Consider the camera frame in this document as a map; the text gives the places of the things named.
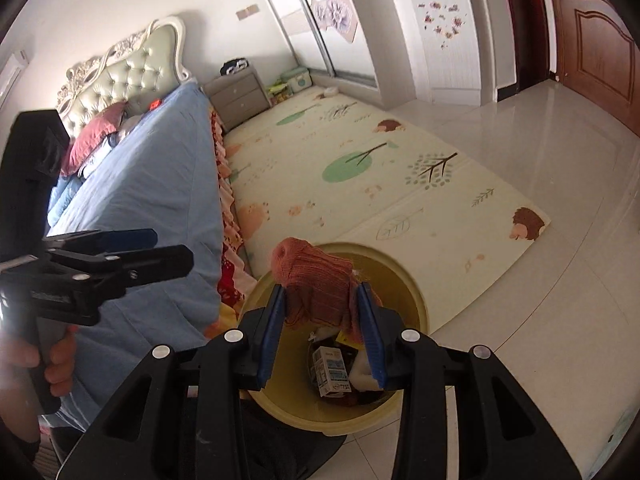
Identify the white crumpled tissue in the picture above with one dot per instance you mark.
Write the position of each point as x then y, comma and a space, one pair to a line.
364, 377

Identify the white milk carton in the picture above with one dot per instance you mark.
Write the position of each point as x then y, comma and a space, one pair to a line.
330, 372

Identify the colourful toy box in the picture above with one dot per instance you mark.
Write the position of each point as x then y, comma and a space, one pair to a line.
280, 92

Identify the light blue pillow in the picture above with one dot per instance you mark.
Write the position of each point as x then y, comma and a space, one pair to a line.
105, 152

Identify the wall switch plate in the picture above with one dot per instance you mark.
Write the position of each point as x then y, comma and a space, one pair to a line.
247, 12

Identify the brown wooden door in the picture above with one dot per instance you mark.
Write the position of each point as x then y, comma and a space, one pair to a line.
600, 45

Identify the dark wooden door frame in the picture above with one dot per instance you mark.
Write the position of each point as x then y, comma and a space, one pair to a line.
525, 25

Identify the grey nightstand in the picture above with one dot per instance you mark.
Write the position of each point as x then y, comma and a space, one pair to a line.
240, 102

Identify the white tufted bed headboard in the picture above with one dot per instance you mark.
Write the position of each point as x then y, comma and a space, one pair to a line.
135, 67

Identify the floral bed skirt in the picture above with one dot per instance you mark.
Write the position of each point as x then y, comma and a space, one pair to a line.
227, 220

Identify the tree-print play mat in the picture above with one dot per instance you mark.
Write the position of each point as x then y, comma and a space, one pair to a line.
320, 200

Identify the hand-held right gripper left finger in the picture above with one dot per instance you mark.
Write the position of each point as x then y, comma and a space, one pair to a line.
270, 340

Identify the black and white item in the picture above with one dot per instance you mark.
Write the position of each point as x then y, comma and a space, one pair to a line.
234, 67

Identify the person's left hand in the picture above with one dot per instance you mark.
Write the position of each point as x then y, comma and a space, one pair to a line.
62, 365

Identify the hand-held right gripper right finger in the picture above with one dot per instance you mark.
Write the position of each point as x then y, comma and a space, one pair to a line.
372, 340

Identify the yellow flat box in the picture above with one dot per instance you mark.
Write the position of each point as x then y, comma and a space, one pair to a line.
349, 338

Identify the green storage box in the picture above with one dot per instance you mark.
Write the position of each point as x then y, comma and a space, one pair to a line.
297, 80

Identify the blue bed sheet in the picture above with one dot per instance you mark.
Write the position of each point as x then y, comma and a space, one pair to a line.
150, 185

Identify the yellow plastic bin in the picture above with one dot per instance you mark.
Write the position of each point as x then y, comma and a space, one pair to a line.
400, 290

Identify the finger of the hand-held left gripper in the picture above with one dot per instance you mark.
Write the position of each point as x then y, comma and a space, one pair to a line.
160, 262
125, 240

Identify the white air conditioner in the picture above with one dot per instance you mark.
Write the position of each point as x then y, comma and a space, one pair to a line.
12, 77

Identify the pink pillow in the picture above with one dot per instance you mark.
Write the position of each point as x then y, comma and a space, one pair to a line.
95, 135

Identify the small white container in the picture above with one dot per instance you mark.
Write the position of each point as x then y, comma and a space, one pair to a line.
329, 92

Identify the white sticker-covered cabinet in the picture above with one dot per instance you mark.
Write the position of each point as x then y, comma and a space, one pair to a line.
440, 60

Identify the salmon pink knitted glove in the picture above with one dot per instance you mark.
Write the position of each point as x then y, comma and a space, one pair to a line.
320, 285

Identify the small orange item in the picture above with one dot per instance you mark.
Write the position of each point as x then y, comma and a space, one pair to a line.
155, 105

